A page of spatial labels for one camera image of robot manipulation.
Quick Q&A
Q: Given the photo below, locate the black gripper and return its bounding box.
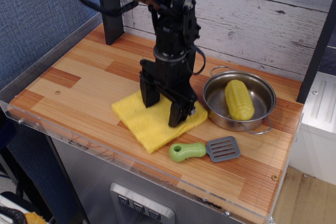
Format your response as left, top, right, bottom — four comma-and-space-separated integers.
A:
140, 50, 197, 127

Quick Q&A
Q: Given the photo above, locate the yellow towel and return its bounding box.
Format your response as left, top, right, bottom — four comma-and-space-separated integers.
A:
111, 91, 208, 154

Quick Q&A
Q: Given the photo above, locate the small steel pot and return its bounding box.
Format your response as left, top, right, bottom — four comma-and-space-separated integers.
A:
203, 66, 276, 135

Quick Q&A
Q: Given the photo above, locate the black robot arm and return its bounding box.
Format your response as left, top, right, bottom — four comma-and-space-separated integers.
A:
133, 0, 201, 127

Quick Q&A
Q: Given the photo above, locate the clear acrylic table guard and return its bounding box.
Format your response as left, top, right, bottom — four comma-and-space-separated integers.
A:
1, 15, 303, 223

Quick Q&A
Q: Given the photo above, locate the yellow toy corn cob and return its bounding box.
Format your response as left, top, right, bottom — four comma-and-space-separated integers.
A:
225, 80, 255, 121

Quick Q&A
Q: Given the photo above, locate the grey button control panel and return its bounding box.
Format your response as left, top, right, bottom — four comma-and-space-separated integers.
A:
110, 183, 175, 223

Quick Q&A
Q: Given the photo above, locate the white aluminium block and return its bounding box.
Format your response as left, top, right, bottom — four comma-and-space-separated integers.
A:
289, 72, 335, 185

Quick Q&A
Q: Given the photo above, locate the striped cloth bag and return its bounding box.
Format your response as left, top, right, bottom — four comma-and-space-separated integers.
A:
1, 191, 48, 223

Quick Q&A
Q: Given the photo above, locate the green handled grey spatula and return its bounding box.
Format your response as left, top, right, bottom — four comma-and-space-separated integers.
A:
169, 136, 240, 163

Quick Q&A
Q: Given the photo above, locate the black left upright post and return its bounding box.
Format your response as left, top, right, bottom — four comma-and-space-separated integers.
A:
99, 0, 124, 45

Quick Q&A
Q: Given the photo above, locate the black upright post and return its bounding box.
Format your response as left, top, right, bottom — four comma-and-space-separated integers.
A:
296, 0, 336, 104
99, 0, 124, 45

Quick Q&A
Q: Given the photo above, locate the black right upright post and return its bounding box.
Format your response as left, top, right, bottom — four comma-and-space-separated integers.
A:
296, 0, 336, 104

